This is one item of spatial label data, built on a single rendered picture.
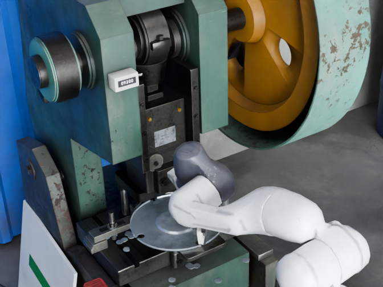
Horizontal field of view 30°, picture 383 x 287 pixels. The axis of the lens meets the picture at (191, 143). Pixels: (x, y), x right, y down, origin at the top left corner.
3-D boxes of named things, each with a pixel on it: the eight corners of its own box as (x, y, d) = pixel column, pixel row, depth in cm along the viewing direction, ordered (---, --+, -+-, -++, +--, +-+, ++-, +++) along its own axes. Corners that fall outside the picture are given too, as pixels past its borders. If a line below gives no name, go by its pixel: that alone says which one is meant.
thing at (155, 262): (240, 234, 236) (240, 220, 233) (119, 287, 216) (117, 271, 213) (191, 192, 258) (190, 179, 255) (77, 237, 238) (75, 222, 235)
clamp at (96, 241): (139, 234, 228) (137, 208, 223) (91, 254, 220) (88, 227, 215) (130, 225, 233) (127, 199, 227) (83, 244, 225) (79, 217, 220)
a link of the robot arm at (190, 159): (215, 220, 181) (244, 197, 184) (211, 188, 171) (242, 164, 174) (168, 180, 190) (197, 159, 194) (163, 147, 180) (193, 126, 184)
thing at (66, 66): (104, 114, 194) (95, 37, 183) (64, 126, 189) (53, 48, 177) (69, 86, 210) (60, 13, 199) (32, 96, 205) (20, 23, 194)
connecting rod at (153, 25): (185, 122, 209) (181, 11, 192) (149, 134, 204) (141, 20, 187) (150, 97, 225) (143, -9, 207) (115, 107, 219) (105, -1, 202)
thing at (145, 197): (194, 188, 227) (194, 174, 224) (139, 210, 218) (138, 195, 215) (168, 167, 238) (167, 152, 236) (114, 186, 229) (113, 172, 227)
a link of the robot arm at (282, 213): (314, 220, 141) (373, 192, 149) (258, 199, 155) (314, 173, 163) (325, 305, 147) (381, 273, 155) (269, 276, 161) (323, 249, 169)
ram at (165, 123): (196, 184, 219) (192, 98, 204) (154, 200, 212) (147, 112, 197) (167, 160, 232) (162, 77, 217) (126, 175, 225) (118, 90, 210)
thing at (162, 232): (191, 185, 238) (191, 183, 238) (242, 228, 217) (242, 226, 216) (113, 215, 225) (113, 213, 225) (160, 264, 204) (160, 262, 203)
